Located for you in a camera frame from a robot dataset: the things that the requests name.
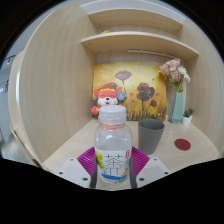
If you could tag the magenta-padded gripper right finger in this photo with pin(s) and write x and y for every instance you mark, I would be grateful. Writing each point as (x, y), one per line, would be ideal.
(151, 170)

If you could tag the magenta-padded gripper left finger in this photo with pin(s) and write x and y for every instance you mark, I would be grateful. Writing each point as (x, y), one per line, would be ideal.
(71, 170)

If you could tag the clear plastic drink bottle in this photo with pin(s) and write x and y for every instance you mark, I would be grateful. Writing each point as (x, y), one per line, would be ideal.
(113, 143)

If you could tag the grey ribbed cup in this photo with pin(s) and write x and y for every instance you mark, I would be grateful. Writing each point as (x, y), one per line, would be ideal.
(150, 136)

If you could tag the flat round red coaster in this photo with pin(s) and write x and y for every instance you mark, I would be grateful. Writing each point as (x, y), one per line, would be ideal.
(182, 144)

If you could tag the small potted succulent plant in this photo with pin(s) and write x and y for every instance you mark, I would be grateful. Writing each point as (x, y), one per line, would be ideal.
(187, 118)

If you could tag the teal faceted vase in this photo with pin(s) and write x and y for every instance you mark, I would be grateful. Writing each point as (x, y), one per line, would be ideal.
(176, 108)

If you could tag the red plush toy figure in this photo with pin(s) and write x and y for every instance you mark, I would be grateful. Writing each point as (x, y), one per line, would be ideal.
(106, 96)

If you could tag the yellow poppy flower painting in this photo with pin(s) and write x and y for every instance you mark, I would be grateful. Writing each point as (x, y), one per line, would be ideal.
(143, 80)

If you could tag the pink and white flower bouquet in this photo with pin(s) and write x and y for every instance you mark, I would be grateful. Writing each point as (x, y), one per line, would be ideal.
(174, 71)

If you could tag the white light bar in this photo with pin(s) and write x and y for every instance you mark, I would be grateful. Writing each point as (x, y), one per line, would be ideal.
(150, 53)

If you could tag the wooden desk shelf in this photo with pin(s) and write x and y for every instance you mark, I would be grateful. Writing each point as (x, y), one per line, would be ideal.
(140, 40)

